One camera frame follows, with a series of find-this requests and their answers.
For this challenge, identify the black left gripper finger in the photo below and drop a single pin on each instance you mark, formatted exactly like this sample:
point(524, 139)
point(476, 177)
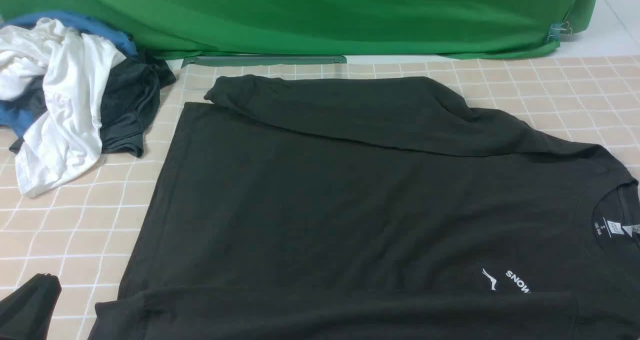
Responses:
point(26, 313)

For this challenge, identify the dark gray long-sleeve shirt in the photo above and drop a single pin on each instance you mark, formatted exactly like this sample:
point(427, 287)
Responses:
point(377, 209)

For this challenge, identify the white crumpled shirt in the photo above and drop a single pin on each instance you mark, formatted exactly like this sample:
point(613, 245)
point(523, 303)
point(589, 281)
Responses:
point(64, 142)

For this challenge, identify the dark green crumpled shirt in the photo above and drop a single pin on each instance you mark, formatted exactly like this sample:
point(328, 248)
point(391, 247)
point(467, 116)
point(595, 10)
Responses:
point(129, 106)

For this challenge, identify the beige checkered tablecloth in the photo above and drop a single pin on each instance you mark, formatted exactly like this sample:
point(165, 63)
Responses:
point(84, 231)

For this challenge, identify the blue crumpled garment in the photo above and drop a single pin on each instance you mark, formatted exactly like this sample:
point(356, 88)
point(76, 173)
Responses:
point(95, 27)

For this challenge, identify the green backdrop cloth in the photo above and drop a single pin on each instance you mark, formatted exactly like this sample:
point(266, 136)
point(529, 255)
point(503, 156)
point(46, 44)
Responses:
point(460, 29)

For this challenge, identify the blue binder clip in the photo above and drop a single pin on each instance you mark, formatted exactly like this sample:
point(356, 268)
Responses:
point(559, 31)

